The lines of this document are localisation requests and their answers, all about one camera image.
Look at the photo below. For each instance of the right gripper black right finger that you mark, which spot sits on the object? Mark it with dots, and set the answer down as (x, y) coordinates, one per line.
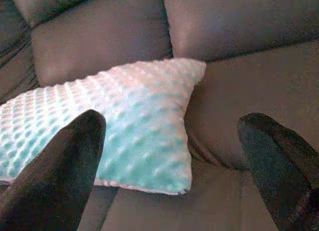
(279, 171)

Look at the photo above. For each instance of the grey green leather sofa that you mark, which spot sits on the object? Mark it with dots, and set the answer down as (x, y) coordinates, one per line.
(99, 46)

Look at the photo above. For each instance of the teal dotted pillow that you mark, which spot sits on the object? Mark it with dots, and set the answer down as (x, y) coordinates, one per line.
(139, 121)

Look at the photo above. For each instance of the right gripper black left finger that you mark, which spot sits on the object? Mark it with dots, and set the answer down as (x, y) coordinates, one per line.
(62, 171)

